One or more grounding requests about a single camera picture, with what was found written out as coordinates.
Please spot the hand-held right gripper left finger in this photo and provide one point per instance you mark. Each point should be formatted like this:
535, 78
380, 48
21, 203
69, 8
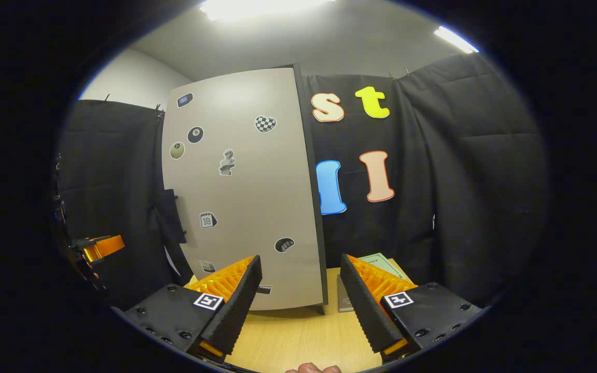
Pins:
236, 305

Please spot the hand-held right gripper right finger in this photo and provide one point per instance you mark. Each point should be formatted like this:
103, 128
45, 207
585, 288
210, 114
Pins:
363, 305

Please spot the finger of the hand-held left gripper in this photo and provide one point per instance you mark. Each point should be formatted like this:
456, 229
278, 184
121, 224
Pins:
102, 247

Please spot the grey cabinet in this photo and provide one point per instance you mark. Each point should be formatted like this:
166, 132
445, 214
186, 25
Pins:
316, 207

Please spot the grey cabinet door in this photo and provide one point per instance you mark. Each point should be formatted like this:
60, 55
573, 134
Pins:
257, 191

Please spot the green book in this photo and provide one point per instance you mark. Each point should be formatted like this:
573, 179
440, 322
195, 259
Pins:
381, 261

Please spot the black backdrop cloth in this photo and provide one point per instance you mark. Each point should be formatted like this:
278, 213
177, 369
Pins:
459, 181

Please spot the narrow ceiling light panel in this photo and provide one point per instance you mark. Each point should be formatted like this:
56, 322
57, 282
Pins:
456, 40

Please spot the large ceiling light panel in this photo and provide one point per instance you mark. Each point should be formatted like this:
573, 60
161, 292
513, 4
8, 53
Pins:
267, 8

